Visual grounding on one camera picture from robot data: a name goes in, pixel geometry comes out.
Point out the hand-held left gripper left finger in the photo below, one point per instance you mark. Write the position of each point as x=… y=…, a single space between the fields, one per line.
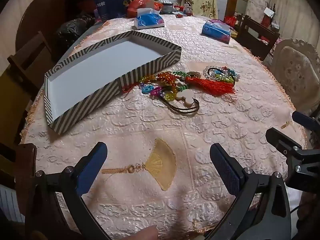
x=91 y=170

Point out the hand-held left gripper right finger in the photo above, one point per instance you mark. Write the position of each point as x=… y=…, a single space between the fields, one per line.
x=225 y=167

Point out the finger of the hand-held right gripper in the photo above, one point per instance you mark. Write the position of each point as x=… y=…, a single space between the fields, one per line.
x=303 y=119
x=281 y=141

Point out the red tassel knot ornament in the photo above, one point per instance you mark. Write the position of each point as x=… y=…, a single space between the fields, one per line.
x=212 y=85

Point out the striped cardboard box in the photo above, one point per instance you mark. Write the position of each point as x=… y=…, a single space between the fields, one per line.
x=100 y=65

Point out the orange beaded ornament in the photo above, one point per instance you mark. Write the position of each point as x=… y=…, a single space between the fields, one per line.
x=167 y=76

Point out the person's left hand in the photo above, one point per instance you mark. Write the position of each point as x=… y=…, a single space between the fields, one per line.
x=146 y=233

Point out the ornate cream chair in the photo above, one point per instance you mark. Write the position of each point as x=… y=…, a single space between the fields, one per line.
x=297 y=70

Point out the white radiator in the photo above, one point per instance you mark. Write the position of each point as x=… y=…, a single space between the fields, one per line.
x=10 y=202

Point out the dark wooden chair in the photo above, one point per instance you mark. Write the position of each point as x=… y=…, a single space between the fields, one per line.
x=257 y=37

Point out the beige curtain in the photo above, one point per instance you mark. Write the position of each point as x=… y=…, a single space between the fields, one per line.
x=287 y=2

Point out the brown wooden chair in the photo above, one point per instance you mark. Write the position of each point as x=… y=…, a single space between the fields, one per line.
x=30 y=62

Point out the pink quilted cover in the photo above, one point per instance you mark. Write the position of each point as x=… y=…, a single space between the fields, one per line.
x=256 y=5

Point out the blue tissue pack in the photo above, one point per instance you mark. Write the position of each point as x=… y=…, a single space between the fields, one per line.
x=147 y=20
x=215 y=31

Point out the black plastic bag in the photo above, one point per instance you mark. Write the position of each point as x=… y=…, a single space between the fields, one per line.
x=72 y=32

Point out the blue paper bag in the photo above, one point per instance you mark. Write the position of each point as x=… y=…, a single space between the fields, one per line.
x=112 y=2

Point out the metal pot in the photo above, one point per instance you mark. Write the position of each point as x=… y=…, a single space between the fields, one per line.
x=167 y=8

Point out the red plastic bag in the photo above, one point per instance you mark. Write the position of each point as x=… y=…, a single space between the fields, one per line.
x=137 y=6

